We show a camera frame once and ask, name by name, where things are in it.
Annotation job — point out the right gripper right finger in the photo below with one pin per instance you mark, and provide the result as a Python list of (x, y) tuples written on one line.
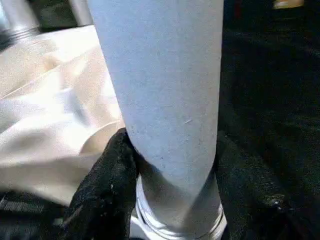
[(255, 210)]

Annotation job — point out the white plastic table top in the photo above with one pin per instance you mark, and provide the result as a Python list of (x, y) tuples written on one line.
[(50, 125)]

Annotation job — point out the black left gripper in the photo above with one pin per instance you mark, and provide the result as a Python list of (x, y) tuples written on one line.
[(25, 210)]

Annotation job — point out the small yellow label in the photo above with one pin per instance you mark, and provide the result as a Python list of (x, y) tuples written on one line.
[(287, 4)]

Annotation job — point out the black work mat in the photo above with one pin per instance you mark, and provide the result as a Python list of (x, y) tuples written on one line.
[(270, 75)]

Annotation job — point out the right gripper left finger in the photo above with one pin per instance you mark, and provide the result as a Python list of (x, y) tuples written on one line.
[(100, 200)]

